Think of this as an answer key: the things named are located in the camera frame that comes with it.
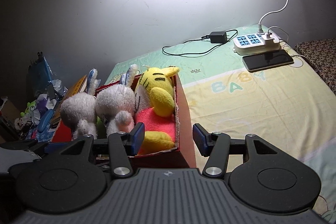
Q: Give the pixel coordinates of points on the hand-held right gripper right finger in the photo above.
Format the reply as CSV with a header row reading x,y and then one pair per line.
x,y
197,138

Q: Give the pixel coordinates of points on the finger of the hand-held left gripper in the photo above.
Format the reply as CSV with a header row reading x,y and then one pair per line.
x,y
23,145

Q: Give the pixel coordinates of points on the yellow book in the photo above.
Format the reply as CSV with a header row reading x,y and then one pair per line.
x,y
76,87

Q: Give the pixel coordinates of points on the black smartphone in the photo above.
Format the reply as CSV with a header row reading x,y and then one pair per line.
x,y
267,60

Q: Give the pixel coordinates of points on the green plush toy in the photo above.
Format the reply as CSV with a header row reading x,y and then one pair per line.
x,y
99,122

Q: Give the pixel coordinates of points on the crumpled plastic bag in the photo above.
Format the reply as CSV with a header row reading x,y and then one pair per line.
x,y
56,87

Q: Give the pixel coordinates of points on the white power strip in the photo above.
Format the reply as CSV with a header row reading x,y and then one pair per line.
x,y
252,45

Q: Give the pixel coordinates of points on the blue packaged item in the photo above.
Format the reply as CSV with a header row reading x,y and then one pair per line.
x,y
40,71

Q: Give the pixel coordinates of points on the green alien toy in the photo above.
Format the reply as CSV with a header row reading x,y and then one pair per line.
x,y
31,108

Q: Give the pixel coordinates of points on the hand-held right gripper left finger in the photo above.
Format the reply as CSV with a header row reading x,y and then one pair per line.
x,y
138,138

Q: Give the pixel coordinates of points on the yellow tiger plush toy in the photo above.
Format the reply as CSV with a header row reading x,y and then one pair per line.
x,y
157,98

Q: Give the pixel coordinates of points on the printed pastel quilt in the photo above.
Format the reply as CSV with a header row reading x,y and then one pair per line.
x,y
249,113

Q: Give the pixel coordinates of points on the red cardboard box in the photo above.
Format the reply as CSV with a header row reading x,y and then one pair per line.
x,y
185,129

